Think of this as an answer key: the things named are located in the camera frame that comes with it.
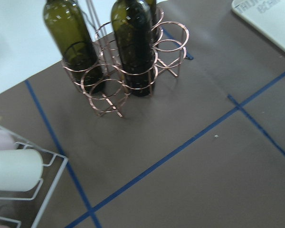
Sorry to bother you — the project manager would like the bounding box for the cream bear serving tray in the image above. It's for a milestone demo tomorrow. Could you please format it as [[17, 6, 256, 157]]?
[[231, 0, 285, 52]]

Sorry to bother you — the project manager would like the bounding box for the green wine bottle middle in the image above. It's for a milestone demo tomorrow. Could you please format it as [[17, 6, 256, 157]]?
[[111, 0, 155, 97]]

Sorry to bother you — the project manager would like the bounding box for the green wine bottle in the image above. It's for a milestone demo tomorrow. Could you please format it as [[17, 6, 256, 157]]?
[[111, 0, 155, 97], [146, 0, 162, 47], [43, 0, 105, 94]]

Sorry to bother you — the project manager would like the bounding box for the green wine bottle back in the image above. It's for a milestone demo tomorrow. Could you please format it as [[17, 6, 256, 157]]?
[[146, 0, 162, 47]]

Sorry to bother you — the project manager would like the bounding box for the green wine bottle left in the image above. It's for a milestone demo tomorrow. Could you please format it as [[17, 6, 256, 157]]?
[[43, 0, 105, 94]]

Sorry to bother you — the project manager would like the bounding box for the white cylindrical cup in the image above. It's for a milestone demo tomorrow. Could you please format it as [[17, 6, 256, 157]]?
[[0, 149, 43, 191]]

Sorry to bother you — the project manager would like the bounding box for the copper wire bottle rack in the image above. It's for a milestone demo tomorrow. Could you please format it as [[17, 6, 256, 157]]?
[[62, 7, 193, 117]]

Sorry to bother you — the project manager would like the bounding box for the white wire dish rack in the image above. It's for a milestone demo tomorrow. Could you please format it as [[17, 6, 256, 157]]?
[[0, 125, 68, 228]]

